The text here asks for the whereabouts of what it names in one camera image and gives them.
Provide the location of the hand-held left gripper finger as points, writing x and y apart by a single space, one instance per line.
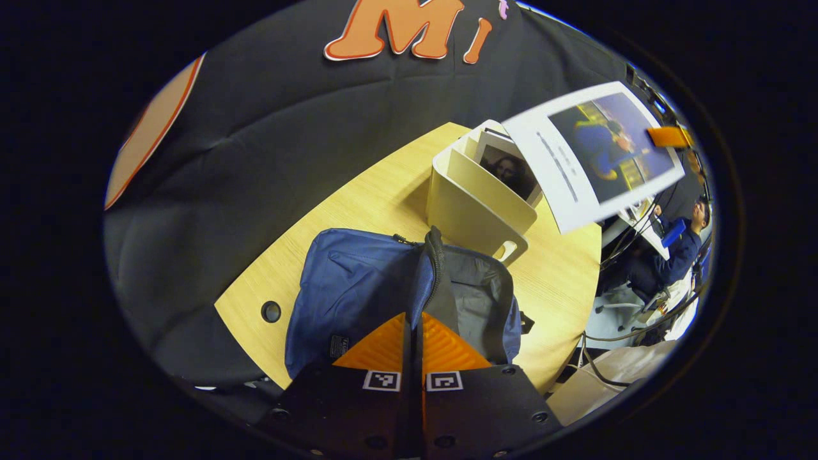
420 396
408 396

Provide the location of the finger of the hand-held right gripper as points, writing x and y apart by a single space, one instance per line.
668 137

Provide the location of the book with night city cover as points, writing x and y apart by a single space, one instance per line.
594 153

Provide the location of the blue schoolbag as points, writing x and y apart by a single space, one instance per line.
351 294

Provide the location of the book with portrait cover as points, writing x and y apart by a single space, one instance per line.
511 172

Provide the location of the white bookshelf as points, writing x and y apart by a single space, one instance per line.
473 204

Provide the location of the white background desk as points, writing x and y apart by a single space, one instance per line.
645 233

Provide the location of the office chair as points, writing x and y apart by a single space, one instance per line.
629 300

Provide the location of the black backdrop cloth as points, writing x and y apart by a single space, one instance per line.
255 128

